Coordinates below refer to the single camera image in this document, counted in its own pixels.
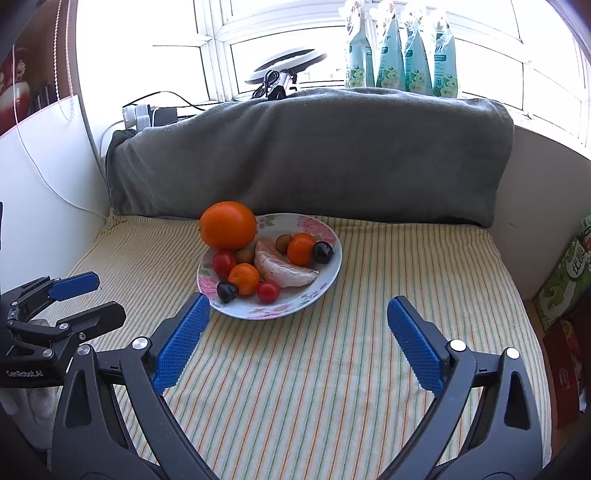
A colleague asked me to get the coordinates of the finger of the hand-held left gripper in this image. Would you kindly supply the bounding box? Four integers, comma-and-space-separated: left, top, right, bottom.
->
6, 302, 127, 357
0, 272, 101, 321

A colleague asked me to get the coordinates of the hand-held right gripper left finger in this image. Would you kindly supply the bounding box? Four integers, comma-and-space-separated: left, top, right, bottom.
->
51, 292, 221, 480

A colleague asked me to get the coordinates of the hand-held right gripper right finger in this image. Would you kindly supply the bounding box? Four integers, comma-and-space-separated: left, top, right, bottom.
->
379, 295, 544, 480

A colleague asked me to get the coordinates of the small mandarin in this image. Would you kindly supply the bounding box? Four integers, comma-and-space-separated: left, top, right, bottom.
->
287, 233, 318, 267
228, 263, 261, 296

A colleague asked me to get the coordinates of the peeled pomelo segment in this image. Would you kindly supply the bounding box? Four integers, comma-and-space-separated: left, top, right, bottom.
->
254, 237, 321, 288

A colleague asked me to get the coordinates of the floral white plate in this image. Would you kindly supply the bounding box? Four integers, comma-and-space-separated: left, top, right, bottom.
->
197, 213, 344, 320

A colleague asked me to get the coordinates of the large orange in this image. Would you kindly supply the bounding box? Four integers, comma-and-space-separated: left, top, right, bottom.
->
199, 201, 258, 250

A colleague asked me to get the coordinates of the person's left hand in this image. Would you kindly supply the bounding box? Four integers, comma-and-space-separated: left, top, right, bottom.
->
18, 387, 61, 419

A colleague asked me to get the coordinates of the white board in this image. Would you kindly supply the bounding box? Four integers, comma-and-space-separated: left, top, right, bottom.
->
0, 92, 110, 296

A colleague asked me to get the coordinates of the striped cloth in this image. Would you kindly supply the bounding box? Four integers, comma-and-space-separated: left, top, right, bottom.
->
34, 209, 553, 480

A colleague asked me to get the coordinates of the red box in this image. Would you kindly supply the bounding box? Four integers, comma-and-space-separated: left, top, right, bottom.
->
542, 318, 588, 428

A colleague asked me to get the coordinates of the green snack box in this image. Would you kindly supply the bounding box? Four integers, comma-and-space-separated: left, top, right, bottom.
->
533, 214, 591, 331

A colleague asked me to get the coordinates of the white power strip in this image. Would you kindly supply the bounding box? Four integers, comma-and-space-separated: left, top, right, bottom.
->
122, 104, 151, 130

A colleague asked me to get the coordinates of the grey blanket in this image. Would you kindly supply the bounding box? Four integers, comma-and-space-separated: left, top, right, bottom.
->
105, 87, 515, 228

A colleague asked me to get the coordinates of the white cable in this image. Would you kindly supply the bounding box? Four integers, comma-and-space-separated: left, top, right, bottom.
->
12, 44, 110, 220

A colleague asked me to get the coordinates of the black cable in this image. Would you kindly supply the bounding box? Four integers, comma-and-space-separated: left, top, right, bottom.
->
124, 90, 207, 112

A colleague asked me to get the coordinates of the white bead chain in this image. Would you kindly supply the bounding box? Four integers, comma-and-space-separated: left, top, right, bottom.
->
54, 0, 78, 121

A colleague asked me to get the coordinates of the black ring light mount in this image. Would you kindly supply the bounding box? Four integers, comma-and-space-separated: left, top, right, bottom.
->
252, 69, 299, 100

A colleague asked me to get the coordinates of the white window frame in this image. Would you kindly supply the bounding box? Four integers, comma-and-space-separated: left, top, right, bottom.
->
152, 0, 591, 153

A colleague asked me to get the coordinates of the white ring light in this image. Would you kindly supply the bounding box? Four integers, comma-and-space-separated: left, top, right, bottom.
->
244, 50, 329, 86

